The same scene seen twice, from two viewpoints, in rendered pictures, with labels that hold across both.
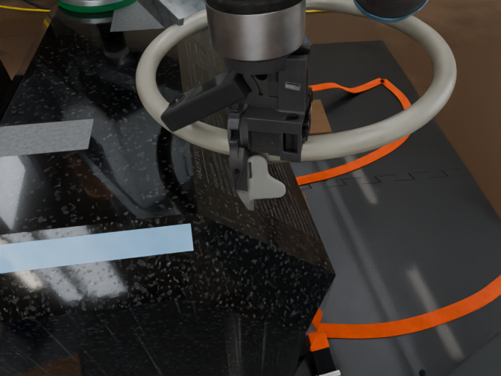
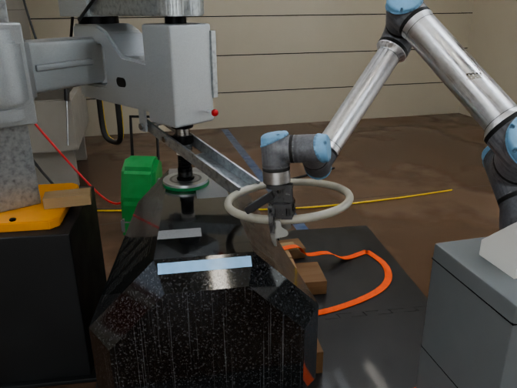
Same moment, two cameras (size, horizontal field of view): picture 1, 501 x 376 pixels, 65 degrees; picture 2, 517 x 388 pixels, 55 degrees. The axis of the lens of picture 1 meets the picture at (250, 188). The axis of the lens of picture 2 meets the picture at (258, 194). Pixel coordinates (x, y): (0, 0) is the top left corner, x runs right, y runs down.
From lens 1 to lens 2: 1.23 m
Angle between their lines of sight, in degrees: 28
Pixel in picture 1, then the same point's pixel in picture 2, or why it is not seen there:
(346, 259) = (341, 362)
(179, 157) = (242, 238)
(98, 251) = (213, 265)
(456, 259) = not seen: hidden behind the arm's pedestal
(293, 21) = (286, 175)
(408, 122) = (330, 211)
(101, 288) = (214, 280)
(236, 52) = (271, 182)
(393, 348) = not seen: outside the picture
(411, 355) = not seen: outside the picture
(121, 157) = (217, 238)
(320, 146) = (299, 217)
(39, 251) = (191, 265)
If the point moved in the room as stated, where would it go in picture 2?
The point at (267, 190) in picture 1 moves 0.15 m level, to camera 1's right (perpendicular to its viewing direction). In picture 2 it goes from (281, 233) to (326, 232)
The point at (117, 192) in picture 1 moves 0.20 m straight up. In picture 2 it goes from (218, 247) to (216, 193)
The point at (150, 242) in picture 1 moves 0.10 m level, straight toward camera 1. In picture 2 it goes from (235, 262) to (247, 275)
